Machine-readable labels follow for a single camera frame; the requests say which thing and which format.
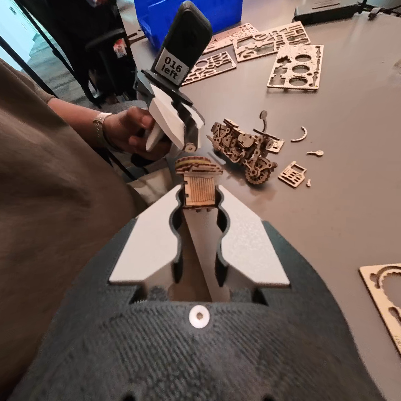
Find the black office chair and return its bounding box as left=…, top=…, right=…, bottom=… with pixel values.
left=70, top=0, right=148, bottom=108

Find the wooden grid plate piece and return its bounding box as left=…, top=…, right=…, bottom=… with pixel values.
left=278, top=161, right=307, bottom=188

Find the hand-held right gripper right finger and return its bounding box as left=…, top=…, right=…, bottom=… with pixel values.
left=214, top=184, right=291, bottom=301

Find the black flat device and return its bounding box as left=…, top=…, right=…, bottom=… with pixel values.
left=293, top=0, right=368, bottom=25

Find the black metal rod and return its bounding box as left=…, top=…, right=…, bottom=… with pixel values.
left=16, top=0, right=101, bottom=108
left=0, top=35, right=60, bottom=98

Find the silver wristwatch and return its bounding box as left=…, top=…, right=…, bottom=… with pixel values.
left=92, top=112, right=115, bottom=148

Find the person's left hand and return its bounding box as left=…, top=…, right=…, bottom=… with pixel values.
left=105, top=107, right=171, bottom=161

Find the wooden wheel assembly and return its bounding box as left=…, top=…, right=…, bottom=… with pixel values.
left=174, top=155, right=224, bottom=214

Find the blue plastic bin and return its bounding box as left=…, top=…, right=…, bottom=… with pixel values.
left=134, top=0, right=243, bottom=52

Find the wooden motorcycle model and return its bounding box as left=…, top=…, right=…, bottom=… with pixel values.
left=207, top=110, right=286, bottom=186

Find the wooden sheet with round holes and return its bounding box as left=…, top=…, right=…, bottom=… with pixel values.
left=267, top=45, right=325, bottom=91

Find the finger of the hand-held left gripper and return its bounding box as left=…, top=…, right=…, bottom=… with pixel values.
left=149, top=90, right=192, bottom=152
left=185, top=105, right=206, bottom=152

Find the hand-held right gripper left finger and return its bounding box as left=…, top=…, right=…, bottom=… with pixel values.
left=108, top=184, right=184, bottom=296

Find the person's left forearm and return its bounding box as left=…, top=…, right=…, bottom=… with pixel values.
left=47, top=97, right=107, bottom=151

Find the wooden cut-out sheet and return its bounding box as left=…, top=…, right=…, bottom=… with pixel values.
left=200, top=23, right=260, bottom=55
left=182, top=51, right=237, bottom=86
left=359, top=264, right=401, bottom=356
left=232, top=21, right=311, bottom=62

